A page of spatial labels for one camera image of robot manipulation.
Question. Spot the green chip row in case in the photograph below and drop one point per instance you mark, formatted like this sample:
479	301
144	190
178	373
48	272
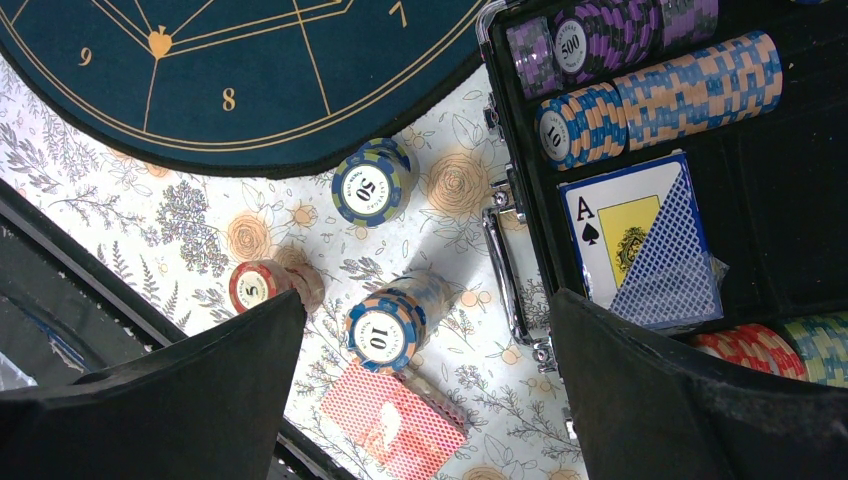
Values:
820	341

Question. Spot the round dark blue poker mat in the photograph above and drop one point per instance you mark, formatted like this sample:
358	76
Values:
240	88

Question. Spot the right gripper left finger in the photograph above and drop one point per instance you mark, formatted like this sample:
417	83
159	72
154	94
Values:
206	407

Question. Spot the red five chip stack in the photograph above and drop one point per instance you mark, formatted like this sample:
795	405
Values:
254	282

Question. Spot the red card deck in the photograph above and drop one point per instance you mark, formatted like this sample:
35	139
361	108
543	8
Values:
410	427

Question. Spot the floral tablecloth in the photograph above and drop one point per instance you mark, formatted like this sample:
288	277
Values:
175	237

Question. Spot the blue card deck in case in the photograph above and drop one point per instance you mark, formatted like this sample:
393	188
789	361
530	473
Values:
641	245

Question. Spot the black chip carrying case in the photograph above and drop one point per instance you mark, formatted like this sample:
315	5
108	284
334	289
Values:
772	190

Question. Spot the blue orange chip row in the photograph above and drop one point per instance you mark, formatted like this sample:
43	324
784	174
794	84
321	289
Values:
735	80

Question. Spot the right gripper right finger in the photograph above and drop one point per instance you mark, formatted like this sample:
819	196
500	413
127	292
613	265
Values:
646	406

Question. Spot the purple chip row in case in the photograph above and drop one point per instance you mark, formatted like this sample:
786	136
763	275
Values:
587	39

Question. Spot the blue ten chip stack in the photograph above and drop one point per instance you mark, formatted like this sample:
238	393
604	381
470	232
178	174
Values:
390	325

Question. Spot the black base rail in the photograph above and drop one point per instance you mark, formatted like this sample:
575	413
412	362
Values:
65	315

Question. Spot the red chip row in case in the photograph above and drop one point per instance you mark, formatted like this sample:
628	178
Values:
753	346

